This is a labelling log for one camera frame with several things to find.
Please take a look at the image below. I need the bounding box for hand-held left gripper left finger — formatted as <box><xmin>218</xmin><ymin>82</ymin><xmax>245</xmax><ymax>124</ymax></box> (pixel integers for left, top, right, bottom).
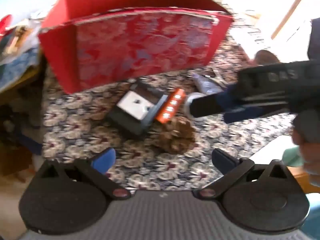
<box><xmin>37</xmin><ymin>147</ymin><xmax>132</xmax><ymax>201</ymax></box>

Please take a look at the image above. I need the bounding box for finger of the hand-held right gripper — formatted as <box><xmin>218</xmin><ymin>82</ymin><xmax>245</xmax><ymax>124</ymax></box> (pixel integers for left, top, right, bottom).
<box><xmin>189</xmin><ymin>83</ymin><xmax>250</xmax><ymax>118</ymax></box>
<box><xmin>223</xmin><ymin>102</ymin><xmax>291</xmax><ymax>125</ymax></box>

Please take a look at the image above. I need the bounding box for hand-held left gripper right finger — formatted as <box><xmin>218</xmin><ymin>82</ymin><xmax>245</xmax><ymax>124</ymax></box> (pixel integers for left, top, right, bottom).
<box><xmin>194</xmin><ymin>148</ymin><xmax>293</xmax><ymax>200</ymax></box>

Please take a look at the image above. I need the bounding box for white tape roll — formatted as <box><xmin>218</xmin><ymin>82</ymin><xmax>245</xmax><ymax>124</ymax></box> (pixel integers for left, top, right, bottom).
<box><xmin>184</xmin><ymin>92</ymin><xmax>208</xmax><ymax>117</ymax></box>

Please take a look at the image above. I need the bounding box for orange bar with white squares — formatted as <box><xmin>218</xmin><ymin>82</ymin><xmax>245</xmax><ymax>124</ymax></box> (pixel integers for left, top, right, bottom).
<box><xmin>155</xmin><ymin>89</ymin><xmax>187</xmax><ymax>123</ymax></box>

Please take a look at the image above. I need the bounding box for black bracket with white plate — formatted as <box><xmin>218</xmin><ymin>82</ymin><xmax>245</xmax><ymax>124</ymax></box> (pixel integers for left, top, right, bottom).
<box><xmin>107</xmin><ymin>82</ymin><xmax>167</xmax><ymax>137</ymax></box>

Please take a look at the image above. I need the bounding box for brown pine cone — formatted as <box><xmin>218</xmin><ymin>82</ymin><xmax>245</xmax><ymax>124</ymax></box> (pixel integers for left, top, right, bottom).
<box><xmin>150</xmin><ymin>116</ymin><xmax>197</xmax><ymax>154</ymax></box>

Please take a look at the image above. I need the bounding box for red cardboard box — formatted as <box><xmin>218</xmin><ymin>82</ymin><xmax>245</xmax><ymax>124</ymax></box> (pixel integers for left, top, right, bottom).
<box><xmin>39</xmin><ymin>0</ymin><xmax>234</xmax><ymax>94</ymax></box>

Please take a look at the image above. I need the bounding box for person's right hand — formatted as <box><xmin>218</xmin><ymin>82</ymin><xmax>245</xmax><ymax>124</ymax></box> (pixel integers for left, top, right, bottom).
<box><xmin>291</xmin><ymin>134</ymin><xmax>320</xmax><ymax>180</ymax></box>

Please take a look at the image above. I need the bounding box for mint green cloth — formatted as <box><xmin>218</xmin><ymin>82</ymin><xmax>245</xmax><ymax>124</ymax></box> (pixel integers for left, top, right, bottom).
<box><xmin>282</xmin><ymin>147</ymin><xmax>306</xmax><ymax>167</ymax></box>

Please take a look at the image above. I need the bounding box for blue patterned cloth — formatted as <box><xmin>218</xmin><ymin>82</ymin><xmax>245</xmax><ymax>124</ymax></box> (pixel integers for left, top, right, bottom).
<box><xmin>0</xmin><ymin>47</ymin><xmax>40</xmax><ymax>93</ymax></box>

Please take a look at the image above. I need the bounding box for red oval case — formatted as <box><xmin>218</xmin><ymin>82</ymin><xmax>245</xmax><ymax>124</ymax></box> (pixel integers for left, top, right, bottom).
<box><xmin>0</xmin><ymin>14</ymin><xmax>13</xmax><ymax>37</ymax></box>

